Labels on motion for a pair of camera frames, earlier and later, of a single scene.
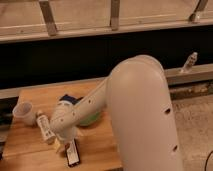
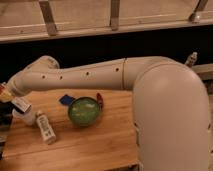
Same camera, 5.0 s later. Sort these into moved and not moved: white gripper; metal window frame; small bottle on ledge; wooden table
Moved: white gripper
Not moved: metal window frame; small bottle on ledge; wooden table
